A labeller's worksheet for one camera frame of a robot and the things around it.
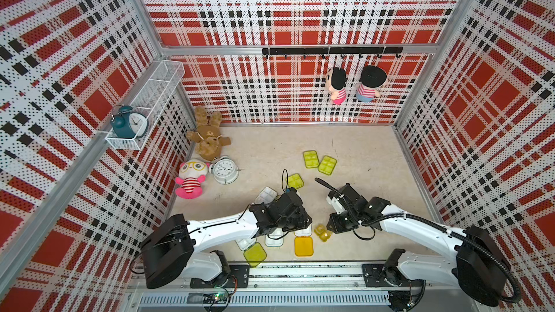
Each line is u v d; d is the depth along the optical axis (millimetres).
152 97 803
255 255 802
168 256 413
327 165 1035
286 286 733
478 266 401
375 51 890
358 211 630
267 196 927
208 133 1063
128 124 614
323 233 821
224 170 985
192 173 940
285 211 608
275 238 674
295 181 966
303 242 811
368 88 982
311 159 1055
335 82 945
